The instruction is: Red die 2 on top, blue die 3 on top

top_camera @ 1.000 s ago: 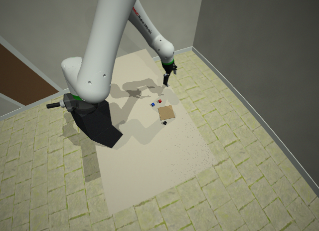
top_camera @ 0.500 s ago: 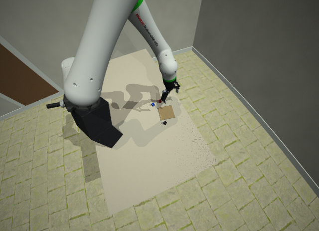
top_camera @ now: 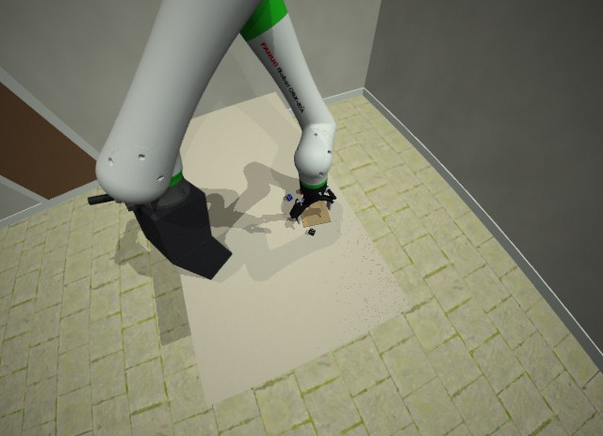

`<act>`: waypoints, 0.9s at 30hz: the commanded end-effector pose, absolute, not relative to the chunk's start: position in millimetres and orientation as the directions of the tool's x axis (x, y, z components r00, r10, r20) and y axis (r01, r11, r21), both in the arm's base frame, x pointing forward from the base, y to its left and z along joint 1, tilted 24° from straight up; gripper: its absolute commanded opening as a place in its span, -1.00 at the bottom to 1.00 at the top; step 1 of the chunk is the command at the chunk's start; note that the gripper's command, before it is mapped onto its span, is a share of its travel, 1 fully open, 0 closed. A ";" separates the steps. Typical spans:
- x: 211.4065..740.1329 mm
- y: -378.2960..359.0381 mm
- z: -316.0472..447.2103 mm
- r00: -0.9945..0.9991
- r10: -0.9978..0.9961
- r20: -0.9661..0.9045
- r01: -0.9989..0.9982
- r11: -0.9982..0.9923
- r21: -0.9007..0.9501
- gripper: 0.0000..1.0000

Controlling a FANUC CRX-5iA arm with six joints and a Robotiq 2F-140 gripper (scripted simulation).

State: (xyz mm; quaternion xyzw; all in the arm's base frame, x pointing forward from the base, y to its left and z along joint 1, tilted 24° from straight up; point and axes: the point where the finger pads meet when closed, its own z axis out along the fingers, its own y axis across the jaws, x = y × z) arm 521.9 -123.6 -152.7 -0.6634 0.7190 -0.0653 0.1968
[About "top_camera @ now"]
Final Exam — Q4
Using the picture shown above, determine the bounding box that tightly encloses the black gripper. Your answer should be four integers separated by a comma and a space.
289, 186, 337, 224

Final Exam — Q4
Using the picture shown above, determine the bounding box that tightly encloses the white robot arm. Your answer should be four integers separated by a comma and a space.
88, 0, 336, 212

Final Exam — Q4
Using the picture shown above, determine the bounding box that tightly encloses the tan square mat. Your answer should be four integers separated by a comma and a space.
301, 201, 331, 227

